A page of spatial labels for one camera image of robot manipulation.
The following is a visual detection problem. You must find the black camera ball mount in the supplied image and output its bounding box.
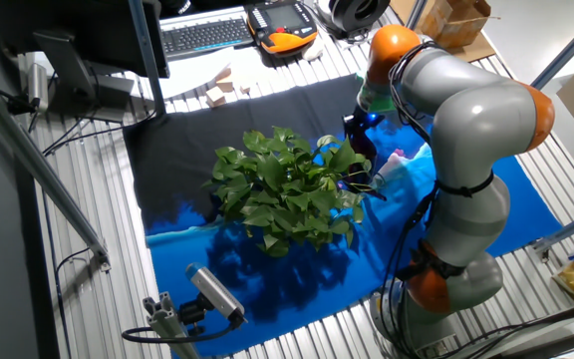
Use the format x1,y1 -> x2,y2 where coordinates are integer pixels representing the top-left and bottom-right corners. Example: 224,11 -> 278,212
176,292 -> 214,336

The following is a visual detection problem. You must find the thin black cable band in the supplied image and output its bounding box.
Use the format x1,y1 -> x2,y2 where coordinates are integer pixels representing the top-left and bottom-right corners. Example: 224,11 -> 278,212
434,171 -> 496,198

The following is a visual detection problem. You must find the grey monitor stand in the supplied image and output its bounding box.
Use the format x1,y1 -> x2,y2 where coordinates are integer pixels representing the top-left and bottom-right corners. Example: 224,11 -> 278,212
32,29 -> 137,124

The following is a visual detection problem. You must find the small silver camera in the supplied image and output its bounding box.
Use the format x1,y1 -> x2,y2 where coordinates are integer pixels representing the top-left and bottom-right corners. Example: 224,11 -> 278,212
26,62 -> 50,114

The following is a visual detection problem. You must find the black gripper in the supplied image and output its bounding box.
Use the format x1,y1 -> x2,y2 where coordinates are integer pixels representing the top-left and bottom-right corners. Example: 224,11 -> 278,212
341,110 -> 386,140

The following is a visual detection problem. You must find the green leafy potted plant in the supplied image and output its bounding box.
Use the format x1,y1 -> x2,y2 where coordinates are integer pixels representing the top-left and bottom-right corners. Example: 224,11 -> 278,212
201,126 -> 374,259

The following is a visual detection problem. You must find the black round fan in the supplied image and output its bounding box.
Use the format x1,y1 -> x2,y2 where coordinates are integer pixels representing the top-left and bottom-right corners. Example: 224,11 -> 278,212
327,0 -> 392,35

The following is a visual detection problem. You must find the long aluminium frame rail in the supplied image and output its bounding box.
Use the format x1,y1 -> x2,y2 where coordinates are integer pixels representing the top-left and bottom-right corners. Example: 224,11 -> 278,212
0,69 -> 113,273

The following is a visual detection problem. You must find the aluminium frame post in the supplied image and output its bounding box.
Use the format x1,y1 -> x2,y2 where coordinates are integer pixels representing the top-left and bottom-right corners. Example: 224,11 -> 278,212
528,4 -> 574,96
127,0 -> 167,117
530,203 -> 574,255
408,0 -> 429,24

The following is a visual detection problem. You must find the white crumpled cloth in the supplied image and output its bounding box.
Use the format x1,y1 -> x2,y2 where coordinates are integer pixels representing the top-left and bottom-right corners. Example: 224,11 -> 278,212
300,38 -> 326,62

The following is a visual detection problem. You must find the orange and grey teach pendant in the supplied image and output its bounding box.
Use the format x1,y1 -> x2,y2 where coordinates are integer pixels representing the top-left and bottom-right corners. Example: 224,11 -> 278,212
245,0 -> 320,56

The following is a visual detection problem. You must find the blue and black printed cloth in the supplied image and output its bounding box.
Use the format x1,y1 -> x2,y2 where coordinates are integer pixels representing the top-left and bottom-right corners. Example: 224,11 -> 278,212
122,73 -> 565,358

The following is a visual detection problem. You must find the black camera cable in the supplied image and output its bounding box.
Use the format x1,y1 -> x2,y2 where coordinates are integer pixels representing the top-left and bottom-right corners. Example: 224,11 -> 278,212
121,318 -> 241,345

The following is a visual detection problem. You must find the black computer monitor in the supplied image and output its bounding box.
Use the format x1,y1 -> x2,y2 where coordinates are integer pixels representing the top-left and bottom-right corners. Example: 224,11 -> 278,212
0,0 -> 171,80

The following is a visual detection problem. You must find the silver camera with blue end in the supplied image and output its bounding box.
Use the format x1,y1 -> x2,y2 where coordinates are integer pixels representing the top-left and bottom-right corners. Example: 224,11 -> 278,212
184,262 -> 248,325

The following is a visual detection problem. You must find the black computer keyboard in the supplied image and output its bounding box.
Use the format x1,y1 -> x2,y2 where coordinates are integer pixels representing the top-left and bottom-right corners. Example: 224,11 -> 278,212
158,5 -> 256,62

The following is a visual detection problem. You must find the short aluminium profile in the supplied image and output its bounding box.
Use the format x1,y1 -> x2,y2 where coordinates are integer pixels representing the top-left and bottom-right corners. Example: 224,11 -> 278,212
142,291 -> 201,359

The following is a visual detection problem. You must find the black fabric strap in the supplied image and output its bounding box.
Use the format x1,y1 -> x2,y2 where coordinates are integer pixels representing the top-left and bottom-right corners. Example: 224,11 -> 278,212
396,241 -> 467,283

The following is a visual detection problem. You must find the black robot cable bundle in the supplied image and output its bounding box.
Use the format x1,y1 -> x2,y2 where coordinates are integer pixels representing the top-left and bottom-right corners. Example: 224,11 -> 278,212
379,42 -> 447,359

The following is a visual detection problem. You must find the person in dark clothing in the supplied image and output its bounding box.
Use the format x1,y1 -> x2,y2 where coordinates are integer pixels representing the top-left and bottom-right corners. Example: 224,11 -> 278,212
159,0 -> 201,15

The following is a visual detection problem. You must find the flat brown cardboard sheet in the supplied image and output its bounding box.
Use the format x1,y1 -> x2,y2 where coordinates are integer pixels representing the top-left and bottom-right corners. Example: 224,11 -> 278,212
390,0 -> 496,64

